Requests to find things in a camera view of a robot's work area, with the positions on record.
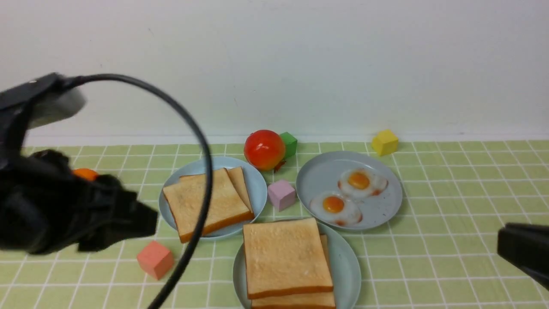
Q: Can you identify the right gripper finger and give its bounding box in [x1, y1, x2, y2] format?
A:
[497, 227, 549, 290]
[504, 222, 549, 239]

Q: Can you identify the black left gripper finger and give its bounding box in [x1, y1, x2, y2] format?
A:
[125, 191, 158, 239]

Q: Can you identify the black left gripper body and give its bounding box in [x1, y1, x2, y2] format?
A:
[1, 150, 140, 255]

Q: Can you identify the salmon red cube block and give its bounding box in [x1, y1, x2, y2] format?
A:
[136, 241, 175, 280]

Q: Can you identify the orange mandarin fruit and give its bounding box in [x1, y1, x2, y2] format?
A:
[72, 168, 99, 182]

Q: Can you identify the blue-grey bread plate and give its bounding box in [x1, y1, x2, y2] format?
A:
[163, 157, 268, 241]

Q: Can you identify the pink-lilac cube block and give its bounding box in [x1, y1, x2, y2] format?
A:
[267, 179, 296, 212]

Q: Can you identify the red tomato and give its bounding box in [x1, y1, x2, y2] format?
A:
[244, 130, 286, 172]

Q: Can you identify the green cube block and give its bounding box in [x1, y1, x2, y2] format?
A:
[280, 132, 298, 160]

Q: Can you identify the yellow cube block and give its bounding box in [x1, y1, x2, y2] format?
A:
[372, 130, 399, 157]

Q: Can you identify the back right fried egg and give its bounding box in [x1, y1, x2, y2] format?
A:
[338, 169, 389, 201]

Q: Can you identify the fried egg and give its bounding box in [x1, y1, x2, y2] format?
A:
[338, 169, 389, 201]
[308, 191, 363, 227]

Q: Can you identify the teal empty plate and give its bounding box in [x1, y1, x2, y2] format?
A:
[232, 222, 362, 309]

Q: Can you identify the blue-grey egg plate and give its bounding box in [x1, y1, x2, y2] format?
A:
[296, 151, 403, 232]

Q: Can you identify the bottom front fried egg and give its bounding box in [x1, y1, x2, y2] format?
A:
[308, 191, 363, 227]

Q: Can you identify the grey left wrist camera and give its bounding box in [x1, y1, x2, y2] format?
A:
[29, 89, 87, 129]

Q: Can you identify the black left camera cable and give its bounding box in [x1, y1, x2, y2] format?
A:
[64, 73, 214, 309]

